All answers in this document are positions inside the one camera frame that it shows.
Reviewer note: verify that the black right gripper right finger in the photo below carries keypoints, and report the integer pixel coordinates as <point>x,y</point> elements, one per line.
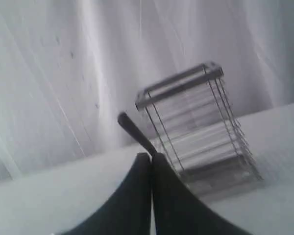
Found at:
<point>177,211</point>

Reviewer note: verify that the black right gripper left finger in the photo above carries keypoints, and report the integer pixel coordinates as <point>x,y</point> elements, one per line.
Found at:
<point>128,210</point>

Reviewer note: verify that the black kitchen knife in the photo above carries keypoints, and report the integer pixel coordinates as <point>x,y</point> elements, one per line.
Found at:
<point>130,127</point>

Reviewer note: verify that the white backdrop curtain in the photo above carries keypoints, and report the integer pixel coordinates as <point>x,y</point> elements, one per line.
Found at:
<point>67,67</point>

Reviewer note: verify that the wire metal basket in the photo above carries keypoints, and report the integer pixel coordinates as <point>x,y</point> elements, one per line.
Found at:
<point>195,127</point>

